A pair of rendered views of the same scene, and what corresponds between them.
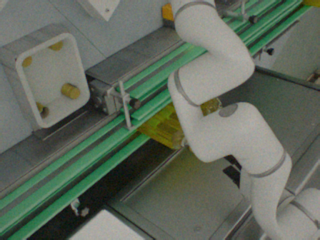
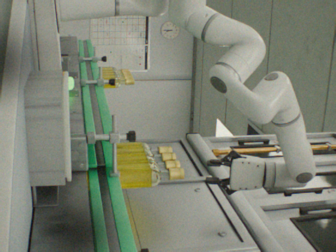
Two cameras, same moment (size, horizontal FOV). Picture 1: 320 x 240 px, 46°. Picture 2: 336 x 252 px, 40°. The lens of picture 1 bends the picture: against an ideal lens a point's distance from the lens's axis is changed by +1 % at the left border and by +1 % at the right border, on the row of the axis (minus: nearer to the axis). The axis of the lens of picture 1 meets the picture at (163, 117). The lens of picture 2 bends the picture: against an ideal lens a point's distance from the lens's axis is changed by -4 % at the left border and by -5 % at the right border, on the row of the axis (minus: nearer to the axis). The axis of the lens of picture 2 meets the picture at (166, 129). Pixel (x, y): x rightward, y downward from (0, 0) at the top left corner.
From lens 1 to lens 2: 1.02 m
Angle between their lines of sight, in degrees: 53
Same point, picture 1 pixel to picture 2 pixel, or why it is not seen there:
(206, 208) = (207, 222)
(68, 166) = (111, 214)
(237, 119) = (284, 77)
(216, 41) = (252, 32)
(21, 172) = (86, 229)
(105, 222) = not seen: outside the picture
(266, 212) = (303, 146)
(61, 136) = (70, 197)
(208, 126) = (269, 89)
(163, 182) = (153, 226)
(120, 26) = not seen: hidden behind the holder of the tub
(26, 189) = (107, 240)
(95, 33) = not seen: hidden behind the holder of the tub
